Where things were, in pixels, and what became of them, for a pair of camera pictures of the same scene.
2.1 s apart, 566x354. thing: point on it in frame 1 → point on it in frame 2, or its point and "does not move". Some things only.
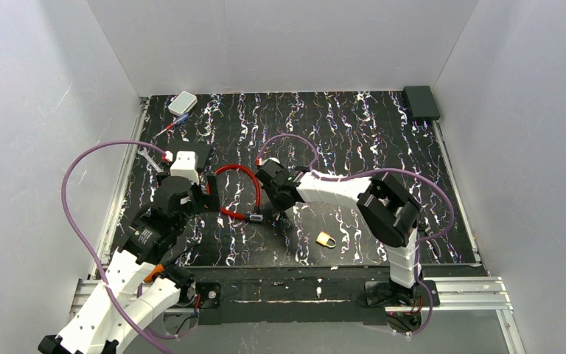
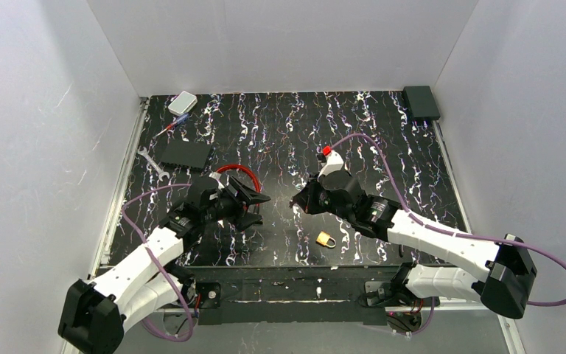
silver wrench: x=145 y=153 does not move
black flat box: x=202 y=150 does not move
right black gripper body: x=273 y=201 → x=315 y=196
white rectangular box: x=183 y=104 does not move
